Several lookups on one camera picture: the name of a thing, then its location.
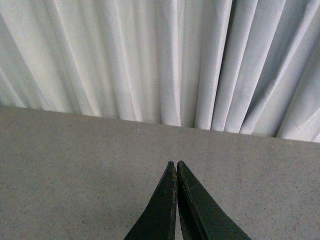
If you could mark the white pleated curtain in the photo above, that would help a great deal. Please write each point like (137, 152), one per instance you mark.
(240, 66)

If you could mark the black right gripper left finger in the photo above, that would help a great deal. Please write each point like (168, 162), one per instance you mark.
(158, 220)

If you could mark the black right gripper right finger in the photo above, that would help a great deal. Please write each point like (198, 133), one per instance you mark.
(201, 218)

